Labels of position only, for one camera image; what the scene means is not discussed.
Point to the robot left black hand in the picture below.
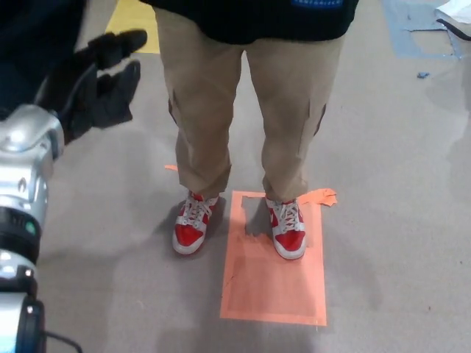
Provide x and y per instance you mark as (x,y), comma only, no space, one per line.
(95,103)

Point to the dark teal coat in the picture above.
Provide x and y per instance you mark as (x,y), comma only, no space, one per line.
(29,36)

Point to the robot left silver arm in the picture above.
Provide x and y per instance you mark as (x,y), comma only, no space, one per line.
(22,147)

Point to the yellow floor tape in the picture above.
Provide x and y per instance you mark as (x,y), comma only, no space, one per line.
(132,25)

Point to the small flat orange tape scrap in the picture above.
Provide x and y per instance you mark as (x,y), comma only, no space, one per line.
(171,168)

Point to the khaki trousers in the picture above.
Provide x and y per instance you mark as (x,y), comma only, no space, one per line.
(202,110)

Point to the red and white sneaker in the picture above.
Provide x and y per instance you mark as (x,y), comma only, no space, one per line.
(289,239)
(191,235)

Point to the crumpled orange tape scrap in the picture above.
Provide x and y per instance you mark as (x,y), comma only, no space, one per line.
(322,196)

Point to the orange floor tape rectangle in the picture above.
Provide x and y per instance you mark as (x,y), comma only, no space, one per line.
(272,294)

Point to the blue floor tape outline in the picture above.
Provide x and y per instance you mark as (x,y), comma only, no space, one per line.
(395,36)

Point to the small blue tape scrap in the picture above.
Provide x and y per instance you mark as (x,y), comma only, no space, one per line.
(423,74)

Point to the white sheet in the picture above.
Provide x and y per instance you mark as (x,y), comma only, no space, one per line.
(456,14)

